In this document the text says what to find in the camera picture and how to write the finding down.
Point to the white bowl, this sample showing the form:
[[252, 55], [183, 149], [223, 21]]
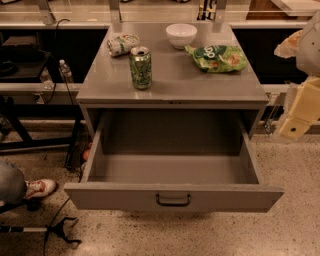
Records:
[[180, 35]]

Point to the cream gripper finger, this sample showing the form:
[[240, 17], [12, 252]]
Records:
[[304, 111]]

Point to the black drawer handle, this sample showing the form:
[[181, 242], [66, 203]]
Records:
[[173, 202]]

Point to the black side table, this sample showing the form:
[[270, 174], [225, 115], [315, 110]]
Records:
[[31, 88]]

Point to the blue jeans leg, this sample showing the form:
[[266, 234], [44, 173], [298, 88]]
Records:
[[12, 184]]

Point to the green chip bag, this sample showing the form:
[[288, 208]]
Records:
[[218, 58]]

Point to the open grey top drawer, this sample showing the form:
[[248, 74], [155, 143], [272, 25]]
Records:
[[139, 153]]

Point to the crushed white green can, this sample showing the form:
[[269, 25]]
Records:
[[122, 44]]

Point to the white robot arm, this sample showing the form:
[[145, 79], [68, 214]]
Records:
[[304, 45]]

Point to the clear water bottle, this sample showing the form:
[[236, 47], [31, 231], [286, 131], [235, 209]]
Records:
[[65, 72]]

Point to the black reacher grabber tool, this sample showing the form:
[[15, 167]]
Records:
[[58, 229]]

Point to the grey metal cabinet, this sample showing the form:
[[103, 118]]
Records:
[[176, 81]]

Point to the white red sneaker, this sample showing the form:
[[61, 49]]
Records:
[[40, 188]]

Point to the green soda can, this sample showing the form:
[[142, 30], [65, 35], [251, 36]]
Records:
[[140, 67]]

